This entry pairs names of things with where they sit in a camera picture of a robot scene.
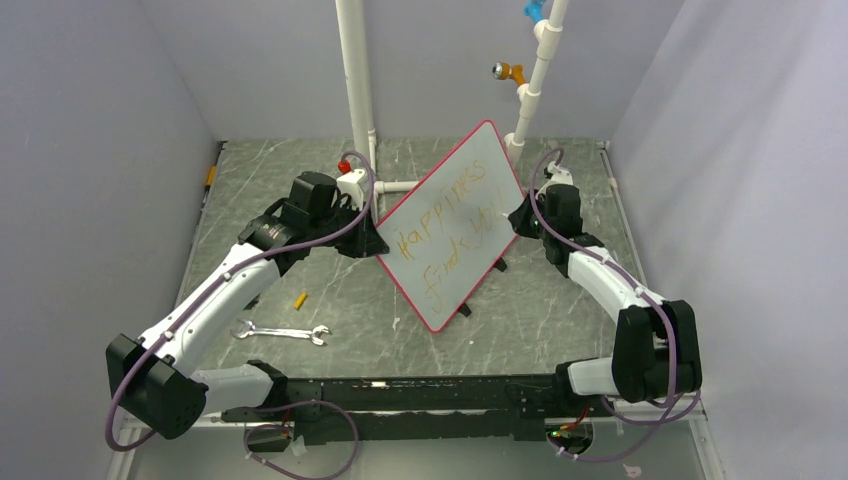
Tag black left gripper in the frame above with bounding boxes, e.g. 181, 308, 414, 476
310, 199, 385, 258

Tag pink framed whiteboard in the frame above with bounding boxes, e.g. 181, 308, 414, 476
377, 120, 524, 333

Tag yellow marker cap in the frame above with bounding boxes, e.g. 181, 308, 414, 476
294, 292, 308, 311

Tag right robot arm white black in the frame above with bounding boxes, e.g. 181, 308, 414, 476
508, 184, 703, 415

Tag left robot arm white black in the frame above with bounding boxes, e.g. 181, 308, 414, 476
106, 168, 389, 440

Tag silver open-end wrench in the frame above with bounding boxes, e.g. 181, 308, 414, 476
230, 319, 332, 347

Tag orange tab on table edge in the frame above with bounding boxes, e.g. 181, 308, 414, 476
204, 166, 217, 192

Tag blue clamp on pipe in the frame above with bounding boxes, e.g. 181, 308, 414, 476
522, 0, 546, 25

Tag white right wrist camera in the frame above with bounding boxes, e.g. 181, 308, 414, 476
537, 161, 574, 196

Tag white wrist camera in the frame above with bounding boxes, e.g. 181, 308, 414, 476
537, 161, 574, 196
337, 160, 370, 210

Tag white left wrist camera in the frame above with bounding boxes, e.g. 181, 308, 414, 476
337, 160, 370, 210

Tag orange camera on pipe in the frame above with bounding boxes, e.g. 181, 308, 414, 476
491, 62, 527, 87

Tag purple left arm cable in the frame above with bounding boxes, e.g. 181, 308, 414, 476
104, 150, 379, 480

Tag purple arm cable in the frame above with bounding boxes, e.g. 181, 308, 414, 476
104, 150, 379, 480
528, 146, 702, 464

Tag white PVC pipe frame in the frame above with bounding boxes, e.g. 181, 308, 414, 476
334, 0, 571, 230

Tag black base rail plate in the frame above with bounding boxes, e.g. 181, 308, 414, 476
221, 374, 617, 446

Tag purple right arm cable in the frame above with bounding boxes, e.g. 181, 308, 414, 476
528, 146, 702, 464

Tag aluminium extrusion rail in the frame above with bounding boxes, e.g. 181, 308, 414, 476
105, 374, 708, 465

